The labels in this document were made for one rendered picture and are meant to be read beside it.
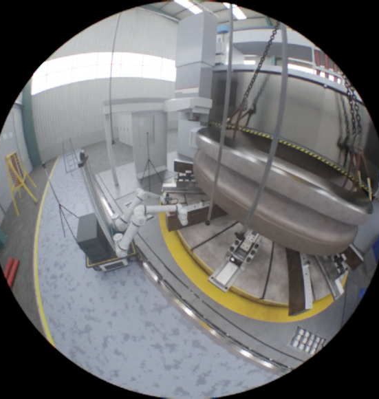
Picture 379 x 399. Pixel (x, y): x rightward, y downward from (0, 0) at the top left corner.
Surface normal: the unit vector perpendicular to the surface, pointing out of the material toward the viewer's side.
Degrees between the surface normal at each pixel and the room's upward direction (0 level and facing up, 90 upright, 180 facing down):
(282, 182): 90
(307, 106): 90
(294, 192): 90
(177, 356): 0
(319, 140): 90
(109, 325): 0
